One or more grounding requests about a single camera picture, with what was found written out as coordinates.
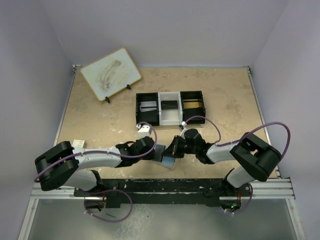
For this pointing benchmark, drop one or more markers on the silver cards stack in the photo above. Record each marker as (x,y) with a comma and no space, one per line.
(146,106)

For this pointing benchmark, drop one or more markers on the black card in bin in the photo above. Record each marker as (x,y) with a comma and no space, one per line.
(169,104)

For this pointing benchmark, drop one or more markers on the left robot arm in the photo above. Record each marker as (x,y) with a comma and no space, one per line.
(65,165)

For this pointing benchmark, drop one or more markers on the black tray bin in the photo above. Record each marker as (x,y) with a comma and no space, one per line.
(151,117)
(188,113)

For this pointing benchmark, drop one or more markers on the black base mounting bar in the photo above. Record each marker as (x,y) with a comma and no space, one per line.
(211,192)

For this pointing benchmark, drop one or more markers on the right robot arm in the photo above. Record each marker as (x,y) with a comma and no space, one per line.
(257,159)

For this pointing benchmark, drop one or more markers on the whiteboard with yellow frame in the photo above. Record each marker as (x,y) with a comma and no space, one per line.
(111,74)

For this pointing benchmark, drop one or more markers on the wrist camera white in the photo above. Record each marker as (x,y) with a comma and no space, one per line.
(183,129)
(143,130)

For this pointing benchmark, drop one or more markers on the white green paper box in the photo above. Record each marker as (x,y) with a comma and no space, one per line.
(78,143)

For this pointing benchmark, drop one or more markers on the middle white tray bin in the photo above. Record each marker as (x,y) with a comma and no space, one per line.
(170,116)

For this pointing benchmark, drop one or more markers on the right black tray bin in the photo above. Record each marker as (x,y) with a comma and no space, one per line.
(188,113)

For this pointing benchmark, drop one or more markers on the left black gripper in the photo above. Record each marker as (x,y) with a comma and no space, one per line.
(153,150)

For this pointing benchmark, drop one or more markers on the left black tray bin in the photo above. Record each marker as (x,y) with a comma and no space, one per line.
(151,117)

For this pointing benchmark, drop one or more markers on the gold card in bin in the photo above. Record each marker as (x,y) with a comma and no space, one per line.
(192,104)

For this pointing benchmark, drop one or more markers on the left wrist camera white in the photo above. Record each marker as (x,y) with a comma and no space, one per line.
(143,130)

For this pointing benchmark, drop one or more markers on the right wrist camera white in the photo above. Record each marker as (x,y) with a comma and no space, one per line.
(183,129)

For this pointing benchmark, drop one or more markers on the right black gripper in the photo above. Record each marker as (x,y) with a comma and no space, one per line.
(177,146)

